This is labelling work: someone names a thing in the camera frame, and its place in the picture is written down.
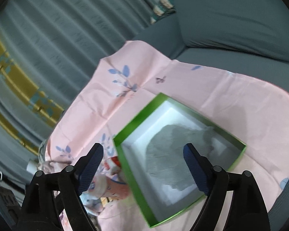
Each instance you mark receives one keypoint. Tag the grey cloth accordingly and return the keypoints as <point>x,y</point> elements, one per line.
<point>166,154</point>

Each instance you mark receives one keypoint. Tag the black device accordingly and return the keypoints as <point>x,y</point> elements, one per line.
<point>4,201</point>

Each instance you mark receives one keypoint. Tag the green cardboard box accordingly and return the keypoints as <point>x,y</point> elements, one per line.
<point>137,146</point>

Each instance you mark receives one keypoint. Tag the grey sofa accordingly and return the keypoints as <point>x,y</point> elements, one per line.
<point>231,16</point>

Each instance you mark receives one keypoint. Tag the patterned cushion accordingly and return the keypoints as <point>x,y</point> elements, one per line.
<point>162,6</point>

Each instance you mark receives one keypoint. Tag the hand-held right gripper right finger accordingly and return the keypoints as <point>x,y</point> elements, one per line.
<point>195,167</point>

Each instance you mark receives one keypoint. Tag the pale blue soft toy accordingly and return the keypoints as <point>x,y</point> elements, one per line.
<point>92,201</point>

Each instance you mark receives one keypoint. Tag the small white tube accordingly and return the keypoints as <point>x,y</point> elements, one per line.
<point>30,166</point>

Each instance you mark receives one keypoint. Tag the red and white packet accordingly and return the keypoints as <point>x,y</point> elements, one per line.
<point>112,165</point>

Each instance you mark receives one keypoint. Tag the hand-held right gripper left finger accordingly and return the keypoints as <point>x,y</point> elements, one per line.
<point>91,164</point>

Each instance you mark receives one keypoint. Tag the pink floral blanket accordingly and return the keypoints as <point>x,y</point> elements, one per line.
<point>207,89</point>

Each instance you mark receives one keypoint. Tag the grey curtain with yellow band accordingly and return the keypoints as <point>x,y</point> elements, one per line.
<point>62,28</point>

